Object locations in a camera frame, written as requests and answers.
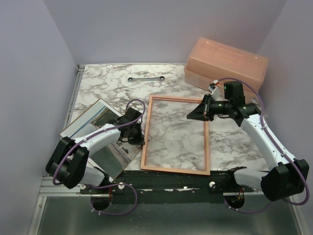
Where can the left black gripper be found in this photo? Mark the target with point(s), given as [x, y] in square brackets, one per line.
[139, 140]

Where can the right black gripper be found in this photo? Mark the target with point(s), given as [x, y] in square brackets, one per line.
[202, 111]

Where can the red wooden picture frame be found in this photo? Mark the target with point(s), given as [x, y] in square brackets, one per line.
[174, 143]

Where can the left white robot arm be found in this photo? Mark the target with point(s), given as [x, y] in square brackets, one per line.
[68, 163]

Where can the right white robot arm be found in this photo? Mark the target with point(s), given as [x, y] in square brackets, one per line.
[286, 175]

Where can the landscape photo print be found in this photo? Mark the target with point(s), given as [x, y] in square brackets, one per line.
[114, 158]

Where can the pink plastic storage box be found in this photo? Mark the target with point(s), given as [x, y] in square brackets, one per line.
[210, 60]

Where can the silver ratchet wrench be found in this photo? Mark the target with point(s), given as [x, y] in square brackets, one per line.
[159, 78]

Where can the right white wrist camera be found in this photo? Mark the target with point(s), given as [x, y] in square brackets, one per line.
[213, 88]

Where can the aluminium frame rail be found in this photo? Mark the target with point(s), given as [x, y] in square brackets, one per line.
[41, 200]

